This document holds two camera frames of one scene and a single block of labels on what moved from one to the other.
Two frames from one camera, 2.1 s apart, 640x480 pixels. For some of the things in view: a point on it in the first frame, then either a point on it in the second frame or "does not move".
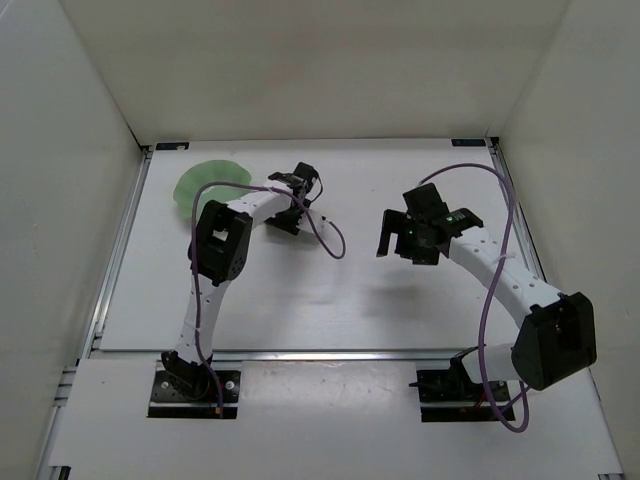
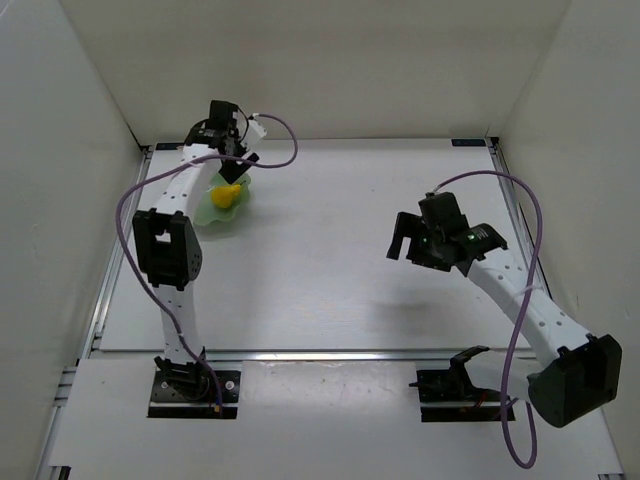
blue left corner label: [172, 146] does not move
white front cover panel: [323, 415] does not move
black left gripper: [288, 221] → [233, 163]
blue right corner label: [467, 142] does not move
